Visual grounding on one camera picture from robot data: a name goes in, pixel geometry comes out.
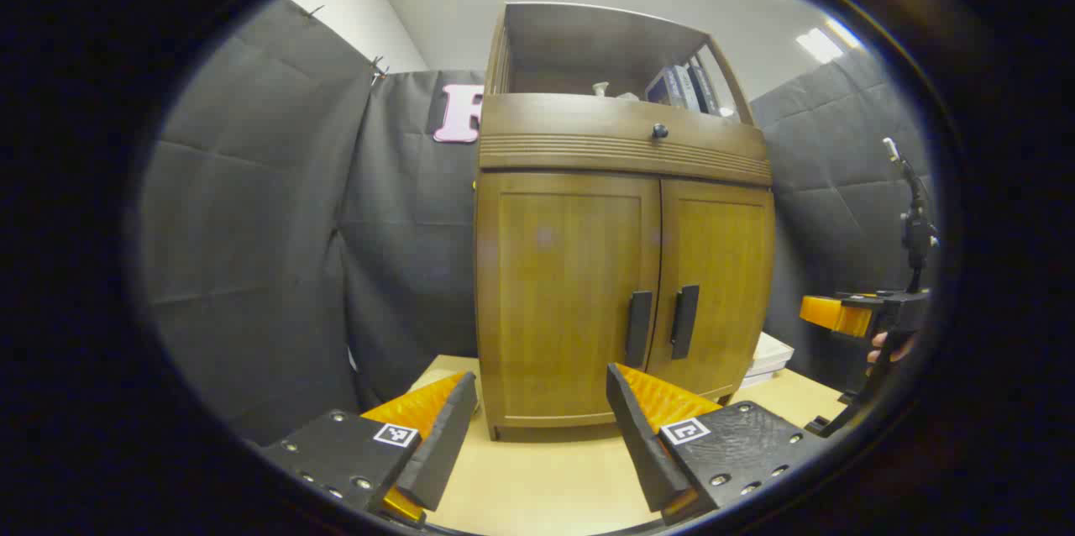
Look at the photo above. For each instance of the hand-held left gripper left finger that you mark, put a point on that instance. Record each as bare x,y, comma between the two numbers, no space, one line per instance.
445,444

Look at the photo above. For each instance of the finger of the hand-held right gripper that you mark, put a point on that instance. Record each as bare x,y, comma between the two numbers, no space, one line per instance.
831,313

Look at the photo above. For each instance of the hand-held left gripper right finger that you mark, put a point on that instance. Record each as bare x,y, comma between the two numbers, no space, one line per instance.
642,444

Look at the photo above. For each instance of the wooden cabinet door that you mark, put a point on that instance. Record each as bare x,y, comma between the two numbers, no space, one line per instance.
731,259
554,284

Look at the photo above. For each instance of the wooden double-door shoe cabinet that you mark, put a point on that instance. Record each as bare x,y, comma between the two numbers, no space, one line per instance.
588,145

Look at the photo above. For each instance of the stack of white boards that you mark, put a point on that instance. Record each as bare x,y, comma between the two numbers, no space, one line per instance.
768,355

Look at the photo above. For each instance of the small ceiling light panel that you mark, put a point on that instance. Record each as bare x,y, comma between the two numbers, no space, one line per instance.
827,42

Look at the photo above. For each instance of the black backdrop cloth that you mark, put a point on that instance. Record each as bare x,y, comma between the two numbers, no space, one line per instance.
252,225

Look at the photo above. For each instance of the metal cloth clip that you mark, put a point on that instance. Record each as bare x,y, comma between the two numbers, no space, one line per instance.
379,70

